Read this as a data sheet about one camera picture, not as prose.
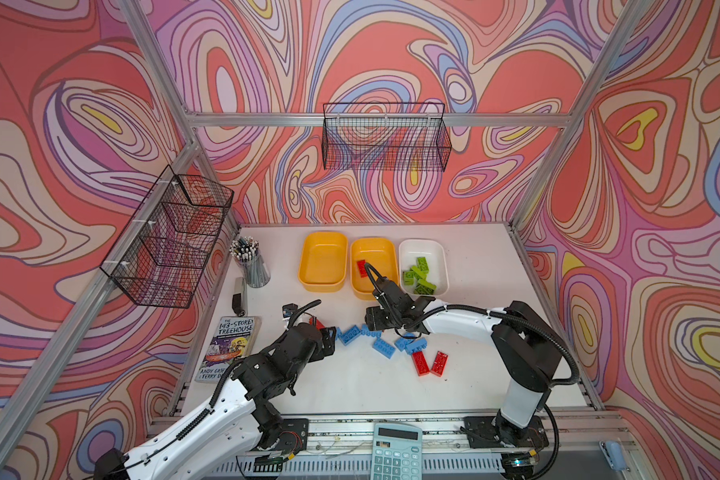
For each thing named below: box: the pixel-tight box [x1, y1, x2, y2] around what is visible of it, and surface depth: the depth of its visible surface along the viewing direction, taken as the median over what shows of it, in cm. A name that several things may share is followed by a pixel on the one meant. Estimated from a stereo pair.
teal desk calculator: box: [370, 422, 423, 480], surface depth 70 cm
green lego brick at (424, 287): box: [414, 279, 437, 295], surface depth 101 cm
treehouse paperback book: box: [194, 316, 262, 383], surface depth 90 cm
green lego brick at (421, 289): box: [414, 284, 434, 295], surface depth 101 cm
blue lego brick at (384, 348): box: [372, 338, 396, 359], surface depth 89 cm
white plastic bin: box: [398, 238, 449, 298], surface depth 106 cm
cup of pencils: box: [229, 236, 271, 288], surface depth 95 cm
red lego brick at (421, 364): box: [412, 351, 431, 377], surface depth 86 cm
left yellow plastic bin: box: [298, 231, 349, 293], surface depth 109 cm
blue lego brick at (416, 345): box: [405, 338, 428, 355], surface depth 88 cm
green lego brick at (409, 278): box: [403, 271, 415, 286], surface depth 102 cm
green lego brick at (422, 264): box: [417, 256, 429, 273], surface depth 107 cm
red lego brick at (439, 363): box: [430, 350, 449, 377], surface depth 86 cm
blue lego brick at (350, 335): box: [340, 324, 362, 346], surface depth 90 cm
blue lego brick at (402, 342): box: [394, 337, 413, 352], surface depth 90 cm
